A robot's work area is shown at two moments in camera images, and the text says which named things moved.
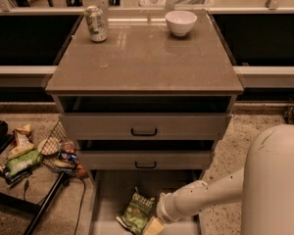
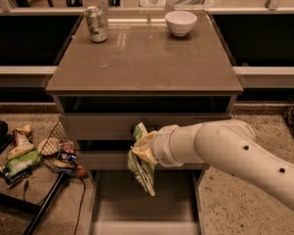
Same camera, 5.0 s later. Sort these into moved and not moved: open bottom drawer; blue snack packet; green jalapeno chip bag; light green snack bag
Moved: green jalapeno chip bag
Not moved: blue snack packet; light green snack bag; open bottom drawer
